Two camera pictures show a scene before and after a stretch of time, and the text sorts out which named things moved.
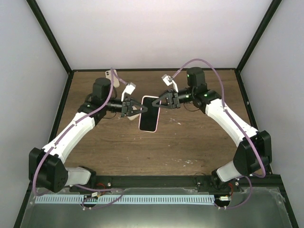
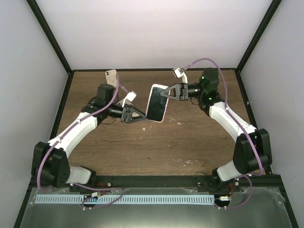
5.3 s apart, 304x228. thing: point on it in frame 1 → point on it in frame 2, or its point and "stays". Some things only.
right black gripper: x=172 y=100 → x=181 y=91
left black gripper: x=127 y=107 → x=125 y=117
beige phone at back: x=116 y=80 stays
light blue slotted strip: x=128 y=199 stays
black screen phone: x=149 y=119 → x=157 y=105
